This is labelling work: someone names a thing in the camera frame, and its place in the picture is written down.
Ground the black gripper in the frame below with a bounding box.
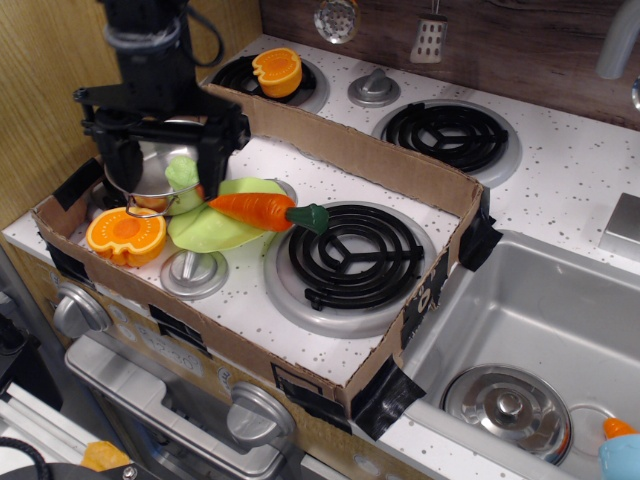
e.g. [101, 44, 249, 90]
[73, 42, 250, 198]

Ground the orange toy carrot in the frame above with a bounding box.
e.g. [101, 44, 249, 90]
[208, 192, 330, 234]

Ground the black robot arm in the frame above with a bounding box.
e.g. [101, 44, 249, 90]
[73, 1, 251, 200]

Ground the light green plate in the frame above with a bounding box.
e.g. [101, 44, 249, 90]
[167, 177, 297, 253]

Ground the green toy lettuce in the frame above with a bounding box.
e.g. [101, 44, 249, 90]
[165, 155, 199, 191]

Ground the small steel pot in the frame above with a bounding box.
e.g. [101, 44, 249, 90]
[102, 119, 230, 218]

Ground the back left black burner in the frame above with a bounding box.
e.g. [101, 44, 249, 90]
[203, 55, 330, 113]

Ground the black burner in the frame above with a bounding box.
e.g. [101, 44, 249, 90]
[372, 100, 522, 188]
[203, 55, 330, 113]
[264, 202, 437, 339]

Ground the front orange half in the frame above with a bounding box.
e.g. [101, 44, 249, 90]
[85, 207, 167, 267]

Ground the orange half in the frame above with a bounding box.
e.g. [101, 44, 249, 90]
[85, 207, 167, 267]
[251, 47, 303, 99]

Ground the back orange half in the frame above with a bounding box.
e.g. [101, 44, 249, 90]
[251, 47, 303, 99]

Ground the front silver stove knob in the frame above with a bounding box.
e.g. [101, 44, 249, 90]
[160, 250, 229, 300]

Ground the silver stove knob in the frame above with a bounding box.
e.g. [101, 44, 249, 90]
[347, 68, 401, 108]
[160, 250, 229, 300]

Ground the left oven knob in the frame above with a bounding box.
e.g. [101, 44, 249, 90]
[53, 282, 112, 339]

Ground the oven knob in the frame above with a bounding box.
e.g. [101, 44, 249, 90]
[53, 282, 112, 339]
[226, 382, 296, 448]

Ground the hanging silver strainer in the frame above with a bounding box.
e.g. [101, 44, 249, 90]
[313, 0, 360, 45]

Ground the back silver stove knob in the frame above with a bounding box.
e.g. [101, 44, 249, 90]
[347, 68, 401, 108]

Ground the front right black burner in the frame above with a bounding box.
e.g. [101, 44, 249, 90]
[264, 202, 437, 339]

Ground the hanging silver spatula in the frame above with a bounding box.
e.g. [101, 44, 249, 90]
[410, 0, 448, 64]

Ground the right oven knob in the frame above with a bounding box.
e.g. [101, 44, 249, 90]
[226, 382, 296, 448]

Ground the back right black burner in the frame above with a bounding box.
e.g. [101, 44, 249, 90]
[372, 100, 522, 188]

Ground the orange cloth piece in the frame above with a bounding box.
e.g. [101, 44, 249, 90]
[80, 440, 131, 472]

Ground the cardboard fence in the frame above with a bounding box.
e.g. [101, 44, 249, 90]
[30, 82, 504, 441]

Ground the grey sink basin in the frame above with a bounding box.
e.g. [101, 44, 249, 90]
[403, 232, 639, 479]

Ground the steel pot lid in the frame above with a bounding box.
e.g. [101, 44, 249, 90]
[440, 364, 572, 465]

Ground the silver faucet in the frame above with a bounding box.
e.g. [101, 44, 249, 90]
[596, 0, 639, 80]

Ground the blue orange toy bottle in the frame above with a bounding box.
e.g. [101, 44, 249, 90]
[598, 417, 639, 480]

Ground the silver oven door handle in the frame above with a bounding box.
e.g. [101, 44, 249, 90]
[65, 336, 286, 479]

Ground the black cable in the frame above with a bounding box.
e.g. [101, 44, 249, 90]
[0, 435, 51, 480]

